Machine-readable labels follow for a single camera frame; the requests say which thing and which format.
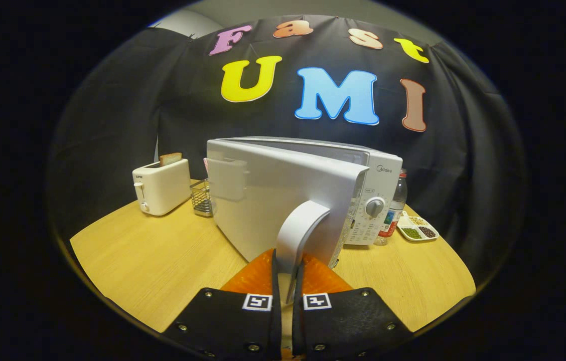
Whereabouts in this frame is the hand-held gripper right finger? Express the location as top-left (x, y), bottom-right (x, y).
top-left (292, 253), bottom-right (414, 361)

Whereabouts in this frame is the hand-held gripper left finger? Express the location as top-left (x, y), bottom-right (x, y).
top-left (163, 248), bottom-right (282, 361)

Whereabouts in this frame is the white microwave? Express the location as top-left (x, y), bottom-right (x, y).
top-left (205, 136), bottom-right (404, 304)

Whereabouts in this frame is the white divided dish of beans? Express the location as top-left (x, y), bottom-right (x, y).
top-left (396, 211), bottom-right (440, 243)

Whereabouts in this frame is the clear plastic bottle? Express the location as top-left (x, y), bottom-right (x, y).
top-left (374, 169), bottom-right (408, 246)

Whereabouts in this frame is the white toaster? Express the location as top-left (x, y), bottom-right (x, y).
top-left (132, 158), bottom-right (192, 217)

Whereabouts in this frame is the metal wire basket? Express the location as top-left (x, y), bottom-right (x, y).
top-left (190, 179), bottom-right (215, 218)

